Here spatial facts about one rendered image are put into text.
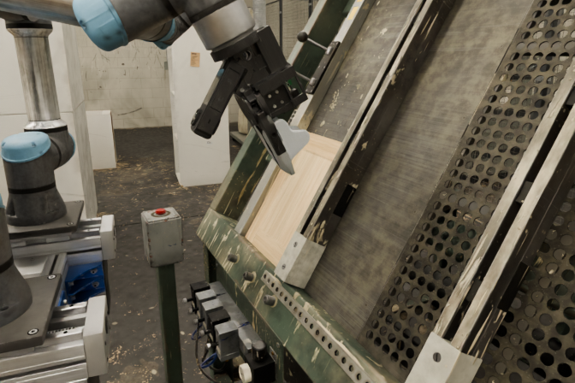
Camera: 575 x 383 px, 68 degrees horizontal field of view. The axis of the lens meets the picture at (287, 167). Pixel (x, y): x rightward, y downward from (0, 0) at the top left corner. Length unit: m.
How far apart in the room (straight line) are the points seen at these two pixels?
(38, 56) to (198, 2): 0.91
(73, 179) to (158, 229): 1.98
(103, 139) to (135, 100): 3.26
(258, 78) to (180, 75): 4.26
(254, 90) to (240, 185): 1.10
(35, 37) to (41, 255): 0.61
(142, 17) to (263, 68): 0.16
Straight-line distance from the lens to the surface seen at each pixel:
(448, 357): 0.80
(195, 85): 4.87
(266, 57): 0.60
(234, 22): 0.57
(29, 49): 1.43
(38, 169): 1.32
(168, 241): 1.59
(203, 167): 5.03
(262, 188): 1.44
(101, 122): 6.07
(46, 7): 0.75
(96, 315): 0.96
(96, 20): 0.59
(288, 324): 1.11
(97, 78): 9.25
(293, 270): 1.13
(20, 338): 0.86
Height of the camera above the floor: 1.49
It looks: 15 degrees down
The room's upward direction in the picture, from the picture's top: straight up
